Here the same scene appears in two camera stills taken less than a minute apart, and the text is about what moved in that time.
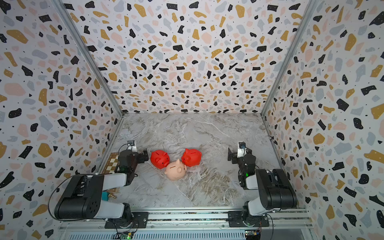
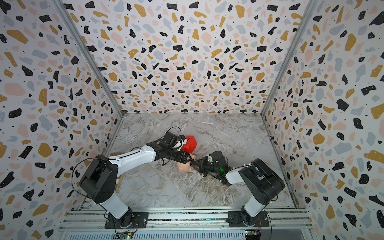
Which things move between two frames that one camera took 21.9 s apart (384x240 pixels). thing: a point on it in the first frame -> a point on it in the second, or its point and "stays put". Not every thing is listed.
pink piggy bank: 175,170 -> 186,167
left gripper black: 141,159 -> 181,159
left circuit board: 126,235 stays put
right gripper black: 234,156 -> 201,164
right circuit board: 252,234 stays put
